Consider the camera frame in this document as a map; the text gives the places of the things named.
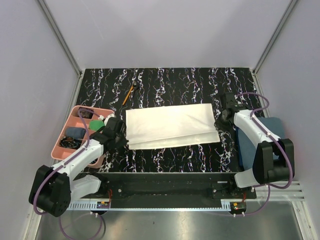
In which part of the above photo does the white cloth napkin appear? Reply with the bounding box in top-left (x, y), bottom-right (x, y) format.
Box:
top-left (126, 103), bottom-right (220, 150)

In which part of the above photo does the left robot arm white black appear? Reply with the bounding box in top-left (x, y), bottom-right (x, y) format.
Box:
top-left (28, 116), bottom-right (128, 217)

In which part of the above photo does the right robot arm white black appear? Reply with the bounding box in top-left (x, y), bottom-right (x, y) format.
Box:
top-left (214, 92), bottom-right (295, 199)

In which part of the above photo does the green cloth in tray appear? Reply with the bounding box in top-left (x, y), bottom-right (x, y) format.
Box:
top-left (88, 120), bottom-right (105, 131)

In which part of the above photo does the grey blue cloth in tray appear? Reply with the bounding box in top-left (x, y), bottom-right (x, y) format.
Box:
top-left (65, 127), bottom-right (86, 139)

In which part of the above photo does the dark patterned cloth in tray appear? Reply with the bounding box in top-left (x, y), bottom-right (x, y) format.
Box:
top-left (76, 107), bottom-right (94, 119)

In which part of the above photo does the pink compartment tray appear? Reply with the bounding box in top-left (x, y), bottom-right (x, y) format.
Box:
top-left (51, 105), bottom-right (114, 161)

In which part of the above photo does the blue folded cloth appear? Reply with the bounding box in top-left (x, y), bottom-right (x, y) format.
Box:
top-left (236, 116), bottom-right (286, 170)

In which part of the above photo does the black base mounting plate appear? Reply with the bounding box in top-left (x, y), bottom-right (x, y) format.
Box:
top-left (85, 172), bottom-right (257, 210)

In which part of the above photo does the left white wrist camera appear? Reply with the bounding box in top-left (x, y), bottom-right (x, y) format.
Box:
top-left (98, 113), bottom-right (116, 126)

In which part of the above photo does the orange handled utensil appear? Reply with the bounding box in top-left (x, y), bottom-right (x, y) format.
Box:
top-left (122, 85), bottom-right (134, 106)

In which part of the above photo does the black handled utensil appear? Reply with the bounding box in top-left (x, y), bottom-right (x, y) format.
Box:
top-left (128, 81), bottom-right (140, 98)

